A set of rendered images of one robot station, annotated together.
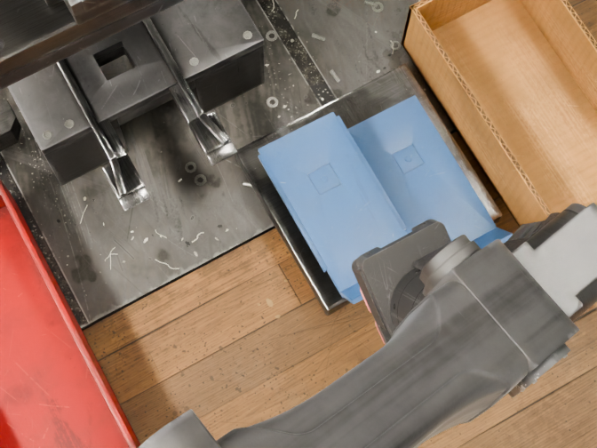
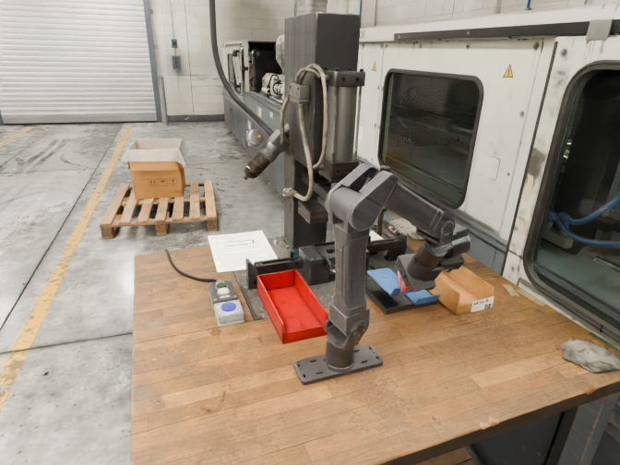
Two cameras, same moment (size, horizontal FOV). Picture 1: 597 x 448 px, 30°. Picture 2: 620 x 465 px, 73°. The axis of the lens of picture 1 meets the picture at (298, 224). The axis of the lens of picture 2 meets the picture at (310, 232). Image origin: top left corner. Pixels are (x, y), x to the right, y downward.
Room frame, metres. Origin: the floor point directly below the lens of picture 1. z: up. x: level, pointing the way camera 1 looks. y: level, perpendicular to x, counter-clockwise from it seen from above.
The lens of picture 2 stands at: (-0.78, 0.00, 1.56)
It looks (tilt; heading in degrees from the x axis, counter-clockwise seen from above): 23 degrees down; 11
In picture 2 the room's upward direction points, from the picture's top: 2 degrees clockwise
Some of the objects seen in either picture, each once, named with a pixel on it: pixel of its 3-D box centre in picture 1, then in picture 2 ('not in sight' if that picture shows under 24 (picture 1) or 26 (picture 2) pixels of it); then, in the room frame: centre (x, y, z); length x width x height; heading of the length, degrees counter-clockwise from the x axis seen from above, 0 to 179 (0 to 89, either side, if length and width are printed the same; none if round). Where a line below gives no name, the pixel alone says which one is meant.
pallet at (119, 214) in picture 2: not in sight; (164, 205); (2.89, 2.23, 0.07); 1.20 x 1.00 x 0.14; 26
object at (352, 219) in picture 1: (342, 204); (390, 278); (0.28, -0.03, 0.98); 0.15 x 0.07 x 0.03; 32
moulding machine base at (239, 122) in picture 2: not in sight; (272, 122); (5.94, 1.97, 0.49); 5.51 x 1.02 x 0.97; 29
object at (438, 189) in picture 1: (426, 182); (414, 287); (0.31, -0.10, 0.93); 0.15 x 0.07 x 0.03; 31
